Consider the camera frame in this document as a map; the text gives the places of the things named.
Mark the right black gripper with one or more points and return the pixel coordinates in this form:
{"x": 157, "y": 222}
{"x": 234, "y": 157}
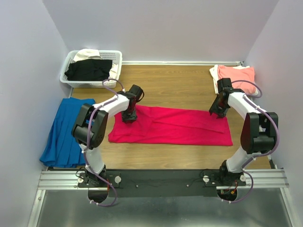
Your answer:
{"x": 221, "y": 113}

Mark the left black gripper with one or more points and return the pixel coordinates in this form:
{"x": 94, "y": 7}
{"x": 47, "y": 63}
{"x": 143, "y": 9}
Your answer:
{"x": 125, "y": 118}

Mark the red t shirt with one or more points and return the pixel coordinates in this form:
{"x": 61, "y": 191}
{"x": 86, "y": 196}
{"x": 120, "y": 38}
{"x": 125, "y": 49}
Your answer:
{"x": 161, "y": 125}

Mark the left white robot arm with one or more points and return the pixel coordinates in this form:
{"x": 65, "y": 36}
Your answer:
{"x": 90, "y": 125}

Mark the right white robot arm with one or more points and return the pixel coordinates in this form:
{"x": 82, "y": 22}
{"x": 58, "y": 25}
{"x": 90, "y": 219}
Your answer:
{"x": 259, "y": 136}

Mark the white folded t shirt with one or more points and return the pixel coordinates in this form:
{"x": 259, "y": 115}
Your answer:
{"x": 213, "y": 72}

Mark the pink folded t shirt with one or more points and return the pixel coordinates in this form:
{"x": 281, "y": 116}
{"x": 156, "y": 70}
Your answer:
{"x": 247, "y": 74}

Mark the black t shirt in basket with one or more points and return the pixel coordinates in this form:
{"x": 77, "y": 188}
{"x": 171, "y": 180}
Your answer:
{"x": 89, "y": 70}

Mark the white plastic laundry basket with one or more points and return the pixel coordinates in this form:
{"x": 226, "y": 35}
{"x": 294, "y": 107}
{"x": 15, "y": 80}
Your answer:
{"x": 111, "y": 83}

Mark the blue pleated cloth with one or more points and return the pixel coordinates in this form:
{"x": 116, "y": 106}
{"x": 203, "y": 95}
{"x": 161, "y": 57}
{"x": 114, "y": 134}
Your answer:
{"x": 61, "y": 149}

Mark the cream t shirt in basket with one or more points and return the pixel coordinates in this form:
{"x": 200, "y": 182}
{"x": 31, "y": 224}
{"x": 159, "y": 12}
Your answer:
{"x": 96, "y": 54}

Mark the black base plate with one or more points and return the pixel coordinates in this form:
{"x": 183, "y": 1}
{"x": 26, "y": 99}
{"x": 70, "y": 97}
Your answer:
{"x": 127, "y": 183}

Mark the aluminium rail frame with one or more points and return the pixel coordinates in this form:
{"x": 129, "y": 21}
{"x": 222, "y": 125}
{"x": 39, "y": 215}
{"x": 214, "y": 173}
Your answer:
{"x": 263, "y": 202}

